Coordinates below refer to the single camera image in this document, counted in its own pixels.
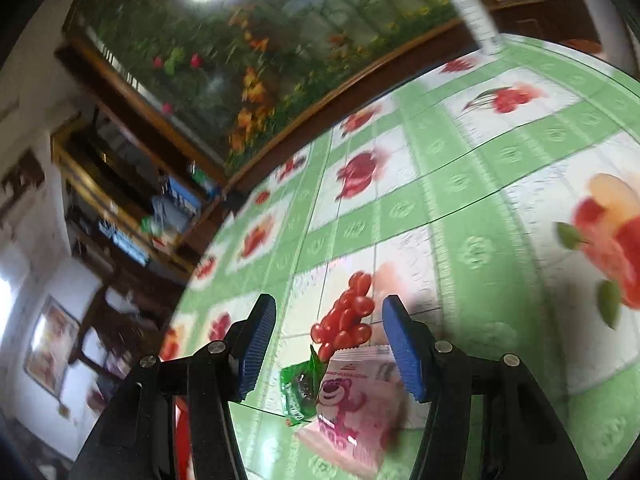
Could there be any green candy packet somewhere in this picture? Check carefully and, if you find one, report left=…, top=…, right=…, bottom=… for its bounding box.
left=280, top=346, right=326, bottom=427

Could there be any pink Lotso bear packet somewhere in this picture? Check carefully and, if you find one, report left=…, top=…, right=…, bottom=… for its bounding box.
left=295, top=344, right=406, bottom=479

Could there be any red snack packet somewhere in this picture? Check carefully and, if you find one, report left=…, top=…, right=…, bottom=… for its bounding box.
left=174, top=396, right=195, bottom=480

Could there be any blue thermos jug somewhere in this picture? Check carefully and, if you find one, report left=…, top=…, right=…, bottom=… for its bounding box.
left=162, top=174, right=202, bottom=217

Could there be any framed landscape painting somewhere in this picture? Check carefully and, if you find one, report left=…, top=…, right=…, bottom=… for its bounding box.
left=23, top=295, right=80, bottom=399

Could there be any flower glass display cabinet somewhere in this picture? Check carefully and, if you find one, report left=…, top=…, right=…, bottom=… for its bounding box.
left=56, top=0, right=474, bottom=188

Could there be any white spray bottle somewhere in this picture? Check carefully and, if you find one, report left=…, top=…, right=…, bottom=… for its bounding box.
left=449, top=0, right=503, bottom=55

